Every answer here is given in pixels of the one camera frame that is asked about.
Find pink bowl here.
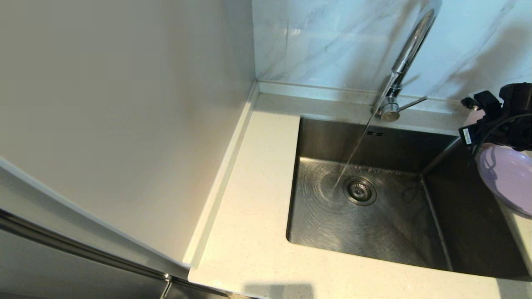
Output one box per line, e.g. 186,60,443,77
465,109,488,130

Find purple plate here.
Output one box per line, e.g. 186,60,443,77
476,143,532,217

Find chrome kitchen faucet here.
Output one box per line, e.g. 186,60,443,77
371,0,442,123

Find stainless steel sink basin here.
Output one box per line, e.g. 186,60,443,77
286,115,532,281

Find running water stream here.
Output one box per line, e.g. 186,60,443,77
332,75,393,191

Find round metal drain strainer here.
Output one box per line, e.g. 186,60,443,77
343,177,377,206

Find white tall cabinet side panel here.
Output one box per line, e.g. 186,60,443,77
0,0,256,268

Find chrome door trim bar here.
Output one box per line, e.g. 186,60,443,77
0,208,172,281

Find grey steel appliance door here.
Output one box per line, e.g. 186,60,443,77
0,228,167,299

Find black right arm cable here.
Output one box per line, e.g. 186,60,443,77
468,113,532,167

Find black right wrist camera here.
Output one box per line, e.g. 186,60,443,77
458,125,478,146

